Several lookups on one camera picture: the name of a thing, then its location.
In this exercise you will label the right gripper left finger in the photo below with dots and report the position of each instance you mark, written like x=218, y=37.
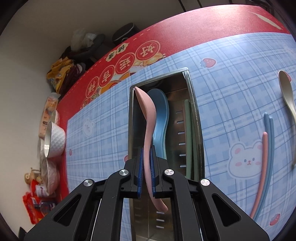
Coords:
x=93, y=210

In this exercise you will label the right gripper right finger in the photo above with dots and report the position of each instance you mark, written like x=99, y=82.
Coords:
x=200, y=210

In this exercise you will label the pink chopstick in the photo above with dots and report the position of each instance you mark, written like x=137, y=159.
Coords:
x=262, y=174

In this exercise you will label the blue chopstick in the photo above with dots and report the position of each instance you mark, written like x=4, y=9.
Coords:
x=270, y=161
x=267, y=129

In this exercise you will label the pink spoon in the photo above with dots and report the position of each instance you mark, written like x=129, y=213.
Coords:
x=149, y=111

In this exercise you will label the beige spoon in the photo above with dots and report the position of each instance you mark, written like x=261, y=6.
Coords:
x=287, y=93

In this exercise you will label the steel utensil tray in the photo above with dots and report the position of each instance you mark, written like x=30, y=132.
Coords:
x=146, y=222

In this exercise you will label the green chopstick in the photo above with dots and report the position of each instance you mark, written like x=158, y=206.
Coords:
x=188, y=134
x=194, y=148

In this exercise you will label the red snack bags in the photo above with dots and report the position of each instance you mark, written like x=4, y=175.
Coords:
x=37, y=205

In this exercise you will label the glass bowl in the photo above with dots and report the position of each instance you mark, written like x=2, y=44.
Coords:
x=50, y=175

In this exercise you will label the small wooden toy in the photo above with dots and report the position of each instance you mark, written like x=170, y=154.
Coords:
x=34, y=174

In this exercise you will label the white textured bowl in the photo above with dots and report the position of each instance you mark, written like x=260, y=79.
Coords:
x=54, y=141

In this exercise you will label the snack packet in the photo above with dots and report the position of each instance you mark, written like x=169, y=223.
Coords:
x=49, y=108

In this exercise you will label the blue spoon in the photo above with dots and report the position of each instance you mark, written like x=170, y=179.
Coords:
x=162, y=117

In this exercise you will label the blue plaid bear mat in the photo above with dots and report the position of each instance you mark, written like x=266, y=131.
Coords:
x=235, y=80

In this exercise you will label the yellow and maroon clothes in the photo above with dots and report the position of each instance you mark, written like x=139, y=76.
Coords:
x=64, y=73

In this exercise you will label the red festive table mat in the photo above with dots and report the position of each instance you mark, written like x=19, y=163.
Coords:
x=157, y=43

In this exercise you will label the white plastic bag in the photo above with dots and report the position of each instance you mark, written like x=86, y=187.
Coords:
x=81, y=39

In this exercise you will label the black round bin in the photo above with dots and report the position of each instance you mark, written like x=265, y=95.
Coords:
x=124, y=33

